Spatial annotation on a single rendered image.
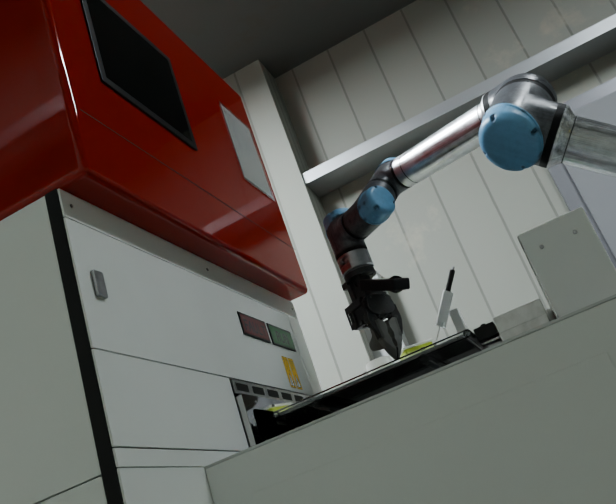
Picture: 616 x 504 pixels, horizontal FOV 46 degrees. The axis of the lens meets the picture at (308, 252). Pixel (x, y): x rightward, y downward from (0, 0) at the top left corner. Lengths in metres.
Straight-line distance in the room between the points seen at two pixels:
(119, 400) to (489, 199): 2.74
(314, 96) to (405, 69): 0.51
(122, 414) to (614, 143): 0.90
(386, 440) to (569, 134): 0.64
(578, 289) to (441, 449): 0.28
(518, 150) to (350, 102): 2.63
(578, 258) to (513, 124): 0.35
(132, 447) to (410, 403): 0.36
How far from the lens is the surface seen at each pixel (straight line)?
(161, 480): 1.00
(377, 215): 1.55
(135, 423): 0.99
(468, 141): 1.54
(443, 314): 1.65
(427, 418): 0.98
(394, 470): 0.98
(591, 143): 1.35
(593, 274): 1.04
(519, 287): 3.38
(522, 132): 1.32
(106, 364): 0.99
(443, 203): 3.55
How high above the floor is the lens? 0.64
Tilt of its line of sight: 23 degrees up
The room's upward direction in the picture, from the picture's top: 20 degrees counter-clockwise
